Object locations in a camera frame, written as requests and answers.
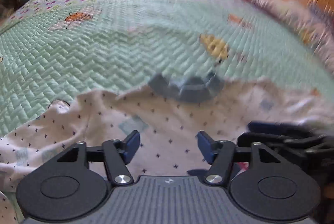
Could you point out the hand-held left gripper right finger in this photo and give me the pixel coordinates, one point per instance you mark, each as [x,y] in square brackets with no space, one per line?
[204,147]

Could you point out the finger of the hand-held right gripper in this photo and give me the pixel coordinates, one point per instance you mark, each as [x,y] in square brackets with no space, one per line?
[266,135]

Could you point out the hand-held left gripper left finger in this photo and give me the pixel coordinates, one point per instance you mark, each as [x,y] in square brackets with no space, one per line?
[131,146]

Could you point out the white printed shirt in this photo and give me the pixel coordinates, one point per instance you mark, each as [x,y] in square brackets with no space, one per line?
[167,119]

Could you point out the green quilted bee bedspread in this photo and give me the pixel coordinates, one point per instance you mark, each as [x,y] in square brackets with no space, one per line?
[104,51]

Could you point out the floral duvet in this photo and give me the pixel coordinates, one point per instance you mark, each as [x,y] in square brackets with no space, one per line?
[274,2]

